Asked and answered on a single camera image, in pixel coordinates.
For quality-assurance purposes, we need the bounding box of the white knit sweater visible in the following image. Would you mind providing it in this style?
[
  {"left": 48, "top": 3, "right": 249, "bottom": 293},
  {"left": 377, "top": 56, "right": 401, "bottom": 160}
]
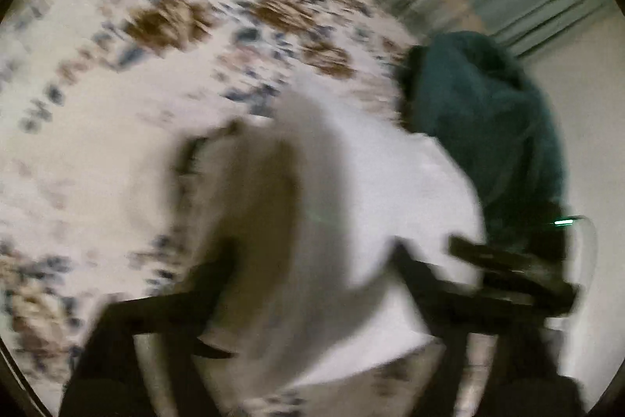
[{"left": 195, "top": 75, "right": 489, "bottom": 398}]

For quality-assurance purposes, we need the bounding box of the dark green plush blanket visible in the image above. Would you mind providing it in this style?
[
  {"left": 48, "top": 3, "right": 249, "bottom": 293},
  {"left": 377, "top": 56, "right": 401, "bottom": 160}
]
[{"left": 395, "top": 31, "right": 570, "bottom": 252}]

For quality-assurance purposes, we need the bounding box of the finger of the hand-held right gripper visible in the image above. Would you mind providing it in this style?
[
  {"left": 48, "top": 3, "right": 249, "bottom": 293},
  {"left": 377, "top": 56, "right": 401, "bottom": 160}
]
[{"left": 449, "top": 236, "right": 579, "bottom": 315}]

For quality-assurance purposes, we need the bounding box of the floral bed sheet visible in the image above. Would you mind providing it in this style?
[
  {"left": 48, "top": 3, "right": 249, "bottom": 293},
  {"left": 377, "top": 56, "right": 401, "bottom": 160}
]
[{"left": 0, "top": 0, "right": 440, "bottom": 417}]

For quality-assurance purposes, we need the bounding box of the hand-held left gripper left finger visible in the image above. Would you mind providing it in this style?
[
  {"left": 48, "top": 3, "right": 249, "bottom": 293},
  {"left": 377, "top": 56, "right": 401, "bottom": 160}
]
[{"left": 59, "top": 236, "right": 240, "bottom": 417}]

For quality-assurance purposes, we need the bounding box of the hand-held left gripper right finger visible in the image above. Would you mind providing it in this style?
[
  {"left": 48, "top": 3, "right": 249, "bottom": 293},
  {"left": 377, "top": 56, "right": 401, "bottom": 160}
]
[{"left": 391, "top": 241, "right": 587, "bottom": 417}]

